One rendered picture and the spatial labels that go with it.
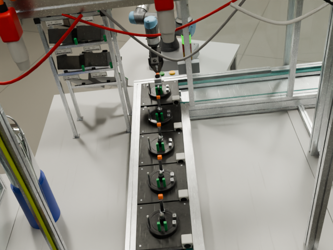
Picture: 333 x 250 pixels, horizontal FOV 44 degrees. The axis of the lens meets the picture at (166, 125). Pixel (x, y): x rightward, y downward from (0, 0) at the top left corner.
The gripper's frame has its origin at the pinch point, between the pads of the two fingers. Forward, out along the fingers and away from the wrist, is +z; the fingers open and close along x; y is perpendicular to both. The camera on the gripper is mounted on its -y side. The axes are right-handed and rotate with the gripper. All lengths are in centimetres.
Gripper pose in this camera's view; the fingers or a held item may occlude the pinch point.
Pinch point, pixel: (157, 72)
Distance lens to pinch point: 256.3
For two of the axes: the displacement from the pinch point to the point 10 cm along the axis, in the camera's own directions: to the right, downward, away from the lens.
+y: -0.3, -6.4, 7.7
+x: -9.9, 1.0, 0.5
